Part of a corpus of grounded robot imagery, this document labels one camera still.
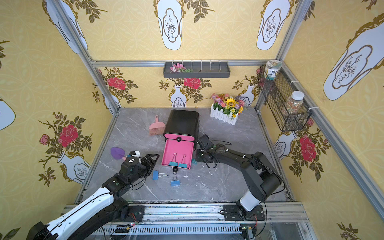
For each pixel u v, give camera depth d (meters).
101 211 0.54
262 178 0.45
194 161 0.86
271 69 0.85
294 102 0.65
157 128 1.07
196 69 0.92
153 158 0.75
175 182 0.84
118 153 0.96
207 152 0.69
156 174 0.88
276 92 1.00
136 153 0.77
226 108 1.00
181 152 0.88
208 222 0.72
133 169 0.62
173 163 0.88
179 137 0.86
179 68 0.88
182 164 0.86
